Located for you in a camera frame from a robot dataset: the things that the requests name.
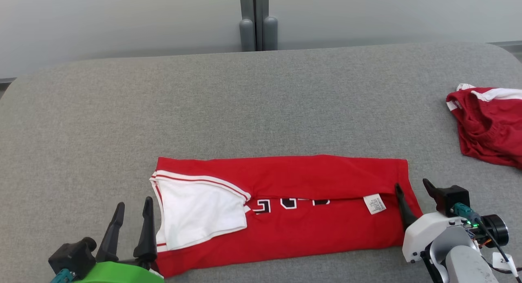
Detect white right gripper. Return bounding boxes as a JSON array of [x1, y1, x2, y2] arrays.
[[394, 178, 470, 263]]

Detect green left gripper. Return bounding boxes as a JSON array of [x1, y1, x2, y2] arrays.
[[75, 197, 164, 283]]

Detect red shorts with white stripe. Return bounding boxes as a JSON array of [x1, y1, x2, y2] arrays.
[[445, 83, 522, 170]]

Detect red basketball jersey number 23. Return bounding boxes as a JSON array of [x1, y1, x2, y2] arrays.
[[150, 154, 424, 279]]

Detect teal right cable connector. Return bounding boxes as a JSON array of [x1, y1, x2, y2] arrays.
[[450, 203, 482, 225]]

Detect teal cable connector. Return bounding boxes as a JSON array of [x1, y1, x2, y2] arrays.
[[450, 203, 482, 225], [51, 268, 77, 283]]

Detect teal left cable connector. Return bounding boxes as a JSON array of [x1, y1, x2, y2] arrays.
[[51, 268, 77, 283]]

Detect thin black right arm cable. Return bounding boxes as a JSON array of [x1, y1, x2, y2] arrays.
[[469, 219, 522, 283]]

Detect white cable label tag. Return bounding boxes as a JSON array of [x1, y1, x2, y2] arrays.
[[492, 252, 513, 272]]

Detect grey rounded post cap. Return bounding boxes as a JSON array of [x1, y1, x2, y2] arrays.
[[263, 16, 279, 51], [239, 18, 257, 52]]

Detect grey vertical partition post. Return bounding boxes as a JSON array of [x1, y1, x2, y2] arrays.
[[239, 0, 270, 52]]

